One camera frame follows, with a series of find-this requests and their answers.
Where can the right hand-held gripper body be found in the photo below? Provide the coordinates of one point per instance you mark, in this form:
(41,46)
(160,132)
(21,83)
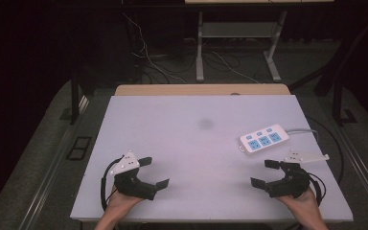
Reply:
(292,183)

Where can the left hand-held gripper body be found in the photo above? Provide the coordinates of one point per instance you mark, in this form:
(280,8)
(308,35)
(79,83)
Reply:
(131,187)

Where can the person's left hand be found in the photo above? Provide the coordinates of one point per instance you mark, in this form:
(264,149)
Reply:
(121,201)

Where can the person's right hand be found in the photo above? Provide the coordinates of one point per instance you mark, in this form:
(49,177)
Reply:
(302,202)

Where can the white power strip blue sockets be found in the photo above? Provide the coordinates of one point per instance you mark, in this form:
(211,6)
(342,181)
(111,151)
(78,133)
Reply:
(264,139)

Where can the black stand leg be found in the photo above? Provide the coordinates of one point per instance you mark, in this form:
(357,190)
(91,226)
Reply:
(74,99)
(338,96)

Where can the black floor frame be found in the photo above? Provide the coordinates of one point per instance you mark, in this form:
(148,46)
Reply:
(80,147)

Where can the metal floor rail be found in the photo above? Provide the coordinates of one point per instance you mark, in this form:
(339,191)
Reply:
(361,159)
(52,166)

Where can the grey metal table frame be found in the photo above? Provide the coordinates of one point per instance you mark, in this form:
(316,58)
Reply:
(236,30)

